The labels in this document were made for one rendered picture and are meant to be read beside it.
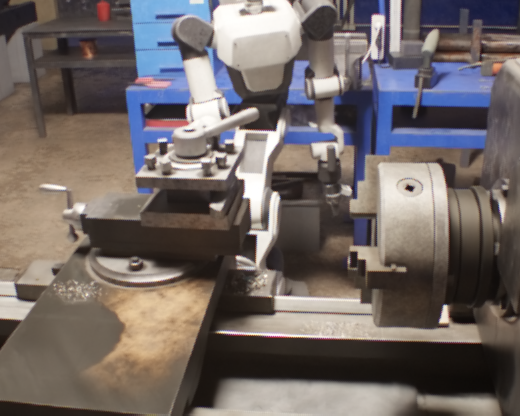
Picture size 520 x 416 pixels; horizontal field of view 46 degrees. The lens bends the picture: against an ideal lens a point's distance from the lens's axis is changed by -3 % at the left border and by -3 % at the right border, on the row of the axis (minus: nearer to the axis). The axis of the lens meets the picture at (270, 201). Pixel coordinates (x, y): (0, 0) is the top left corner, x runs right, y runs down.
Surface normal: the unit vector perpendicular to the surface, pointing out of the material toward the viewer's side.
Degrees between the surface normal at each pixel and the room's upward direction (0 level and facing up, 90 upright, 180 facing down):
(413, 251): 64
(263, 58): 105
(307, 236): 90
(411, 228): 49
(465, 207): 21
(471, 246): 59
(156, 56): 90
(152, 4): 90
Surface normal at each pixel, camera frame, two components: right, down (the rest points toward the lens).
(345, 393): 0.26, -0.81
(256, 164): -0.18, -0.23
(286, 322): -0.03, -0.90
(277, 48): 0.18, 0.63
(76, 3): -0.11, 0.43
